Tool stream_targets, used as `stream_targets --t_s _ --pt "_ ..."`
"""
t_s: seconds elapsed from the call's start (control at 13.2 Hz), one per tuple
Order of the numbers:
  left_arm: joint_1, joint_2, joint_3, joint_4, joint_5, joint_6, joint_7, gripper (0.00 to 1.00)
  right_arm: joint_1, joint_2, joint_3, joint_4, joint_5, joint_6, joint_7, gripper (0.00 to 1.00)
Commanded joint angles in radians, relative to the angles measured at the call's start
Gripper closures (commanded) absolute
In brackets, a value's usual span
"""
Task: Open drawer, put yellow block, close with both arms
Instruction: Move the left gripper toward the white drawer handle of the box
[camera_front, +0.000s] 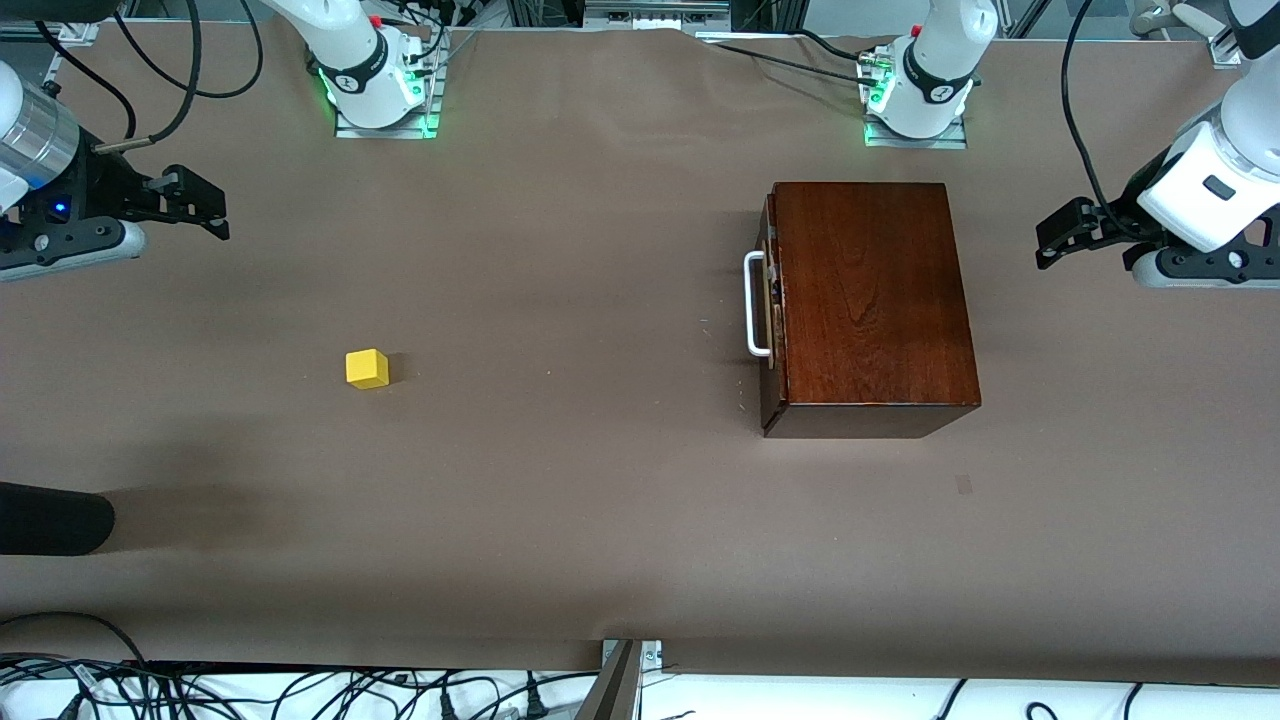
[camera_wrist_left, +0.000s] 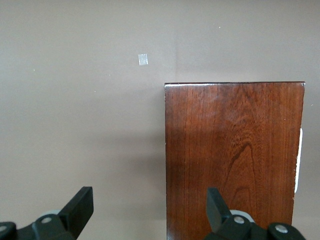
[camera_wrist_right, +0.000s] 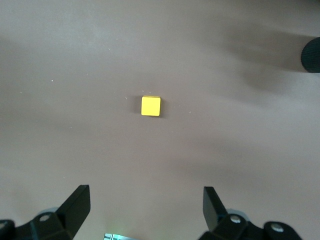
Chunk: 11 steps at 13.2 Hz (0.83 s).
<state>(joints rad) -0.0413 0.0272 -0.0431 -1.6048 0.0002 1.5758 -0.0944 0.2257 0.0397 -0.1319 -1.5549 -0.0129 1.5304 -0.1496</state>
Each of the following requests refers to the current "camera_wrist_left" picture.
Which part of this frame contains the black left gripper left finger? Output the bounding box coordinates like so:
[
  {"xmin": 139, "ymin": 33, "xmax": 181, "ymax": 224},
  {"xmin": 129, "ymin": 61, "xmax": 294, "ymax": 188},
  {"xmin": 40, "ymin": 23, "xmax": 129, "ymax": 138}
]
[{"xmin": 31, "ymin": 186, "xmax": 95, "ymax": 240}]

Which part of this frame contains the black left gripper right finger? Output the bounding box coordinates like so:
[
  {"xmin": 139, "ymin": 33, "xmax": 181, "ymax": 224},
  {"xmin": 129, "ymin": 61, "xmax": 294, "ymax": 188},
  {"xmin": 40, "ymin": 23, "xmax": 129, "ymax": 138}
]
[{"xmin": 201, "ymin": 187, "xmax": 253, "ymax": 240}]

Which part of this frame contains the light wood drawer white handle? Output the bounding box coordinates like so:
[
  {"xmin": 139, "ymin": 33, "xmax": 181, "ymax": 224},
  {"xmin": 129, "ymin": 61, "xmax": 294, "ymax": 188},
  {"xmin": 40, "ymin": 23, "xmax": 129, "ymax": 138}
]
[{"xmin": 294, "ymin": 127, "xmax": 304, "ymax": 195}]

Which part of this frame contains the dark wooden board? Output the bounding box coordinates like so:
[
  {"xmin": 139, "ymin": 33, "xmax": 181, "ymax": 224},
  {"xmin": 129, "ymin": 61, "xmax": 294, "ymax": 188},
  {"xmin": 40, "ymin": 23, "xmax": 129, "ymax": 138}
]
[{"xmin": 164, "ymin": 81, "xmax": 306, "ymax": 240}]

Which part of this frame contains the brown table cover sheet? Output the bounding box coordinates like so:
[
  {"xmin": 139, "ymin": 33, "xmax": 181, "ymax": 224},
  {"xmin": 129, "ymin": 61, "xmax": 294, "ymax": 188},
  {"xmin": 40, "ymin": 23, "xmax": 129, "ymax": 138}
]
[{"xmin": 0, "ymin": 0, "xmax": 320, "ymax": 240}]

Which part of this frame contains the small clear tape piece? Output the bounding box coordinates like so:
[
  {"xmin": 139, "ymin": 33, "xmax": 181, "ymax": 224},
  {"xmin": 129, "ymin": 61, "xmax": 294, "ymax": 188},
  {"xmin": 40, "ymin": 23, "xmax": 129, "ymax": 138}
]
[{"xmin": 138, "ymin": 53, "xmax": 149, "ymax": 67}]

